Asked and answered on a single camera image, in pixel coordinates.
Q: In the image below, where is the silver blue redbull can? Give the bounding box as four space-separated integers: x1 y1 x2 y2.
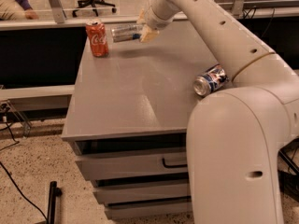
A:
110 24 143 43

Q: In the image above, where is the seated person in background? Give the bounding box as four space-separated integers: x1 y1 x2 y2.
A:
0 0 38 21

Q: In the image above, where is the grey drawer cabinet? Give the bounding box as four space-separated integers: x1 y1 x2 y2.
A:
62 20 216 219

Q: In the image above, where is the metal wire rack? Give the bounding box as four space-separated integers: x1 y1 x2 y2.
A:
0 101 32 137

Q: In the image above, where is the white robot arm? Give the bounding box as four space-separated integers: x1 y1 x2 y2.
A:
144 0 299 224

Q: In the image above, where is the red coke can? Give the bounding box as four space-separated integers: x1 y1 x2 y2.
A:
86 20 109 57

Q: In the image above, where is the black floor cable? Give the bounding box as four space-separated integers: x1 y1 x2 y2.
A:
0 121 49 222

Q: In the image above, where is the black drawer handle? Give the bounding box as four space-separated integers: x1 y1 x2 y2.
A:
161 157 189 169

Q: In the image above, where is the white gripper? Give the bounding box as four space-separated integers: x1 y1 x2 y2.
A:
136 0 173 43

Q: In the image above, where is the black stand leg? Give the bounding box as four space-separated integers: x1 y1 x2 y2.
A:
47 181 63 224

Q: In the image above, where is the black office chair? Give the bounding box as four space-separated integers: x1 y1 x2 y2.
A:
72 0 117 18

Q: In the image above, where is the blue pepsi can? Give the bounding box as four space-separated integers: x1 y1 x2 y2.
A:
193 64 229 97

